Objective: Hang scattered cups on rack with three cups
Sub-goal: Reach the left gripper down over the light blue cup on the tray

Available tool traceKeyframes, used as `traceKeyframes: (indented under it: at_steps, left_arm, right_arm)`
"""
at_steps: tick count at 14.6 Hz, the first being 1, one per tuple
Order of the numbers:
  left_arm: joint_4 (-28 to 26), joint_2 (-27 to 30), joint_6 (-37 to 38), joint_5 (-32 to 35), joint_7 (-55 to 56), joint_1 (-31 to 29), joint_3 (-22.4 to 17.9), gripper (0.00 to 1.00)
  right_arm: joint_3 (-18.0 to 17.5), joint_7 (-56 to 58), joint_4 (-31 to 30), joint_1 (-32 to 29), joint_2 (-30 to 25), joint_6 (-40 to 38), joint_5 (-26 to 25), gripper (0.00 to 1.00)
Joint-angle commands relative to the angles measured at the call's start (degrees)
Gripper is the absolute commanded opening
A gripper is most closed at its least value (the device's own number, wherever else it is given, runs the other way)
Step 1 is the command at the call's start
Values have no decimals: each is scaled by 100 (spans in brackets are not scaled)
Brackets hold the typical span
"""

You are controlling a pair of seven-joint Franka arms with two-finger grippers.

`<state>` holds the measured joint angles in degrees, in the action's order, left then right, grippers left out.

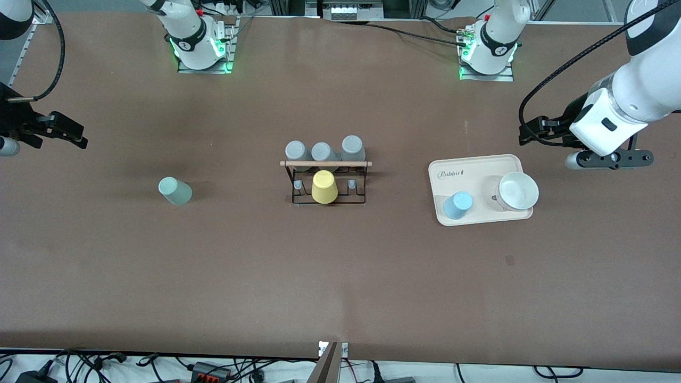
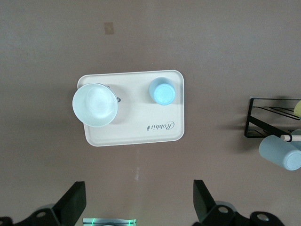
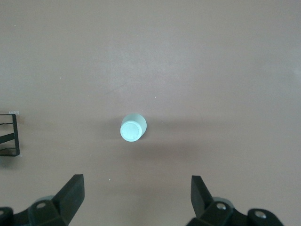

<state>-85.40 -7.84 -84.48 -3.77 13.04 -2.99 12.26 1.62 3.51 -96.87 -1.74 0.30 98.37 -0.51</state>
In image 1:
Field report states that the light blue cup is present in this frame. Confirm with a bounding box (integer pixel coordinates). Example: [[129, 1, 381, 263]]
[[443, 191, 475, 220]]

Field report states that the pale green cup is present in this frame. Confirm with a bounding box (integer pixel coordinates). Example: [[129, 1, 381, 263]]
[[158, 177, 193, 206]]

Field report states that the white bowl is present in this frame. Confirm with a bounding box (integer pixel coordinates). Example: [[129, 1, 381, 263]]
[[495, 171, 540, 212]]

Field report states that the beige rabbit print tray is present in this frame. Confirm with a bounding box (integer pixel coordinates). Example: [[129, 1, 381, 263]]
[[428, 154, 535, 228]]

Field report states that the grey cup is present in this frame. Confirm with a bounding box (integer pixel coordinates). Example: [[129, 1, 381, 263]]
[[311, 141, 342, 171], [285, 140, 311, 172], [340, 135, 367, 170]]

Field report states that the yellow cup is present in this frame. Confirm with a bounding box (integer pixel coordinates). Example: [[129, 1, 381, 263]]
[[311, 170, 339, 205]]

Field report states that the black power adapter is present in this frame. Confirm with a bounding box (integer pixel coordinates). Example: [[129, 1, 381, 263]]
[[15, 369, 60, 383]]

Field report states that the orange black connector block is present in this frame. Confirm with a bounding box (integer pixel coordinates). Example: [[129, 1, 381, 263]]
[[190, 361, 233, 381]]

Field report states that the white label plate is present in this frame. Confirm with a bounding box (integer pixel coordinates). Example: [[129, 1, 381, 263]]
[[318, 341, 350, 359]]

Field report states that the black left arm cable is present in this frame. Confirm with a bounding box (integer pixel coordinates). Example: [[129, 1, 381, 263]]
[[518, 0, 681, 147]]

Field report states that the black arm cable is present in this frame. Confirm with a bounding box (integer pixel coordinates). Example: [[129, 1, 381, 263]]
[[518, 0, 681, 147], [20, 0, 66, 102]]

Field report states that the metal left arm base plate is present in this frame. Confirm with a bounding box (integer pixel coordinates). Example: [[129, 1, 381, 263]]
[[459, 26, 516, 82]]

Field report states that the aluminium table edge rail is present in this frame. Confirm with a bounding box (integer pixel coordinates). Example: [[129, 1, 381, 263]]
[[6, 13, 42, 91]]

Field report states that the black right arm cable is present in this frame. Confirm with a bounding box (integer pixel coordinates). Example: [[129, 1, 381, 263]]
[[20, 0, 66, 102]]

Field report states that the short black table cable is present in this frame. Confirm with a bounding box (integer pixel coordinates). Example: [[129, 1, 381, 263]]
[[420, 16, 475, 36]]

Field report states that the long black table cable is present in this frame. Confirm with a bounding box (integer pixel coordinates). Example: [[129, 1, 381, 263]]
[[335, 20, 464, 46]]

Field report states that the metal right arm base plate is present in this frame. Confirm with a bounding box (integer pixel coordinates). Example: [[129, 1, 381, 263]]
[[177, 15, 236, 74]]

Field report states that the black wire cup rack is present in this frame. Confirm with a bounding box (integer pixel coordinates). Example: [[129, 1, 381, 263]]
[[280, 159, 373, 206]]

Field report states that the tangled black cable bundle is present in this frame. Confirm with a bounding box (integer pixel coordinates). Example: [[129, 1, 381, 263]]
[[51, 348, 160, 383]]

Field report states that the looped black floor cable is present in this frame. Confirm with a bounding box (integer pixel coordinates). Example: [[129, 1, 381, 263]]
[[532, 365, 586, 380]]

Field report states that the brown angled post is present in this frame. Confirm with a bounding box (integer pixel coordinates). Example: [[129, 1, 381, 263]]
[[307, 342, 341, 383]]

